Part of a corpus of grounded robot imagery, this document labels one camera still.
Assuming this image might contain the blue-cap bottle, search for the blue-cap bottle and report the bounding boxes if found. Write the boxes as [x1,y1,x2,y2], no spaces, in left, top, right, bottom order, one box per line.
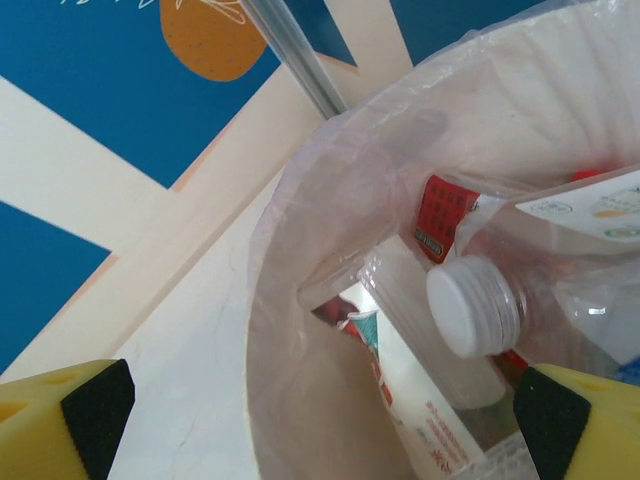
[424,199,640,396]

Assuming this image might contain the white bin with liner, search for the white bin with liner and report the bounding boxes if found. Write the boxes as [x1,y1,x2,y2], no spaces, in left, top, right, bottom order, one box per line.
[247,0,640,480]

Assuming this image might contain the beige round waste bin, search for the beige round waste bin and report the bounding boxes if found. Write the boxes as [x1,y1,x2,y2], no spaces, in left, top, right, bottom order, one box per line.
[243,0,640,480]

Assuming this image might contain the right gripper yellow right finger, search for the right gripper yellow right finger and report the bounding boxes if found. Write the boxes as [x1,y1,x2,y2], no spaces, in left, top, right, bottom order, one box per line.
[512,362,640,480]

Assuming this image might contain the white label square bottle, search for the white label square bottle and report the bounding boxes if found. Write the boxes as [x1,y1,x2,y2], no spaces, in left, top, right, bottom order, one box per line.
[297,234,506,480]

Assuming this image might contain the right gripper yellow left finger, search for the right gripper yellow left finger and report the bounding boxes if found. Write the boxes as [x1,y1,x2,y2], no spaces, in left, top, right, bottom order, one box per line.
[0,357,136,480]

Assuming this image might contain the aluminium frame post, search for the aluminium frame post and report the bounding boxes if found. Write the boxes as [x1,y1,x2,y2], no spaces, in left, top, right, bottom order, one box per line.
[242,0,349,120]

